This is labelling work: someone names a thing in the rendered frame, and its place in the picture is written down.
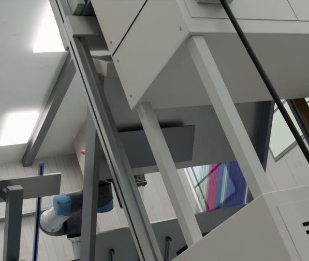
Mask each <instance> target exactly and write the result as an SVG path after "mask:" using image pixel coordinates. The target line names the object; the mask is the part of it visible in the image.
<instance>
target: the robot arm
mask: <svg viewBox="0 0 309 261"><path fill-rule="evenodd" d="M140 176H141V175H135V176H134V178H135V181H136V184H137V186H138V187H140V186H141V185H142V183H140ZM111 183H112V184H113V187H114V190H115V193H116V196H117V199H118V202H119V205H120V208H121V209H122V208H123V207H122V204H121V201H120V198H119V195H118V192H117V189H116V186H115V183H114V181H113V179H106V180H99V185H98V204H97V213H105V212H109V211H111V210H112V209H113V207H114V206H113V193H112V184H111ZM82 206H83V190H79V191H74V192H69V193H61V194H59V195H56V196H54V197H53V207H52V208H51V209H50V210H47V211H45V212H44V213H43V214H42V215H41V216H40V229H41V230H42V232H44V233H45V234H47V235H49V236H56V237H57V236H63V235H67V239H68V240H70V241H71V243H72V248H73V254H74V257H75V259H80V250H81V228H82Z"/></svg>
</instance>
